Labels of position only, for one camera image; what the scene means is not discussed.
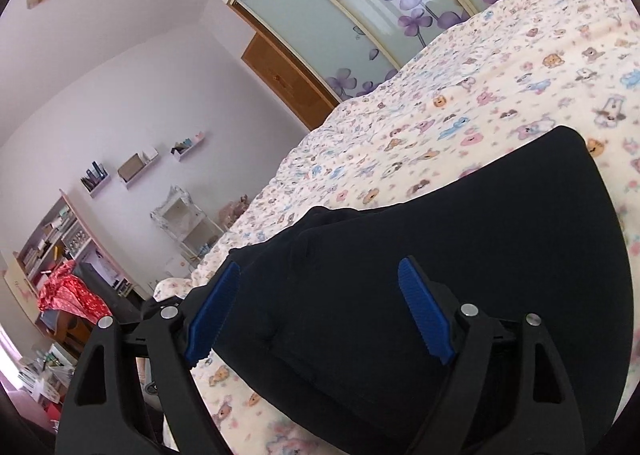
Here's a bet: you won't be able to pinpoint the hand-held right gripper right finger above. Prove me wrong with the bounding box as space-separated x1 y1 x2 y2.
397 255 584 455

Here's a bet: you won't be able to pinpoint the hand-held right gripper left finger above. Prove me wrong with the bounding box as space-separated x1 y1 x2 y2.
54 260 242 455

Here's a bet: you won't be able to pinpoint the black pants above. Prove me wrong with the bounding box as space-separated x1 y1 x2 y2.
197 125 632 455

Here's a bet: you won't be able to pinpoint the white small rack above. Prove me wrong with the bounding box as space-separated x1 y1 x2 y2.
150 185 227 262

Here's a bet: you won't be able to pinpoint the pink plush toys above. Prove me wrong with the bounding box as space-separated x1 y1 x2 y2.
219 194 252 227

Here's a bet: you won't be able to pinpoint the dark rectangular object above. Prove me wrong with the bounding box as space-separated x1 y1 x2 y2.
75 260 132 308

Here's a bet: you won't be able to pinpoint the red patterned cloth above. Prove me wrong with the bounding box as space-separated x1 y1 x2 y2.
37 260 114 324

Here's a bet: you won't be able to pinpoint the pink-topped bookshelf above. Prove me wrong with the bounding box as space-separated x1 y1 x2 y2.
10 189 137 298

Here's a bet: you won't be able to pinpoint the cluttered white desk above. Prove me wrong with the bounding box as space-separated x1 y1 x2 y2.
14 339 77 403

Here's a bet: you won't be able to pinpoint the printed fleece blanket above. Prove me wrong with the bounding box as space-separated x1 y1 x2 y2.
152 0 640 455

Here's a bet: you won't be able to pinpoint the wooden door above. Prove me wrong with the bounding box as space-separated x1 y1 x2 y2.
241 32 342 132

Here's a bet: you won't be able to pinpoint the floral glass sliding wardrobe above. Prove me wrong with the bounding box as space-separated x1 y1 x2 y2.
227 0 551 104

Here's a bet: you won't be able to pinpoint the white wall shelf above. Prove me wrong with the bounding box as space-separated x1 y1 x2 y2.
117 148 160 184
80 161 109 195
170 132 207 162

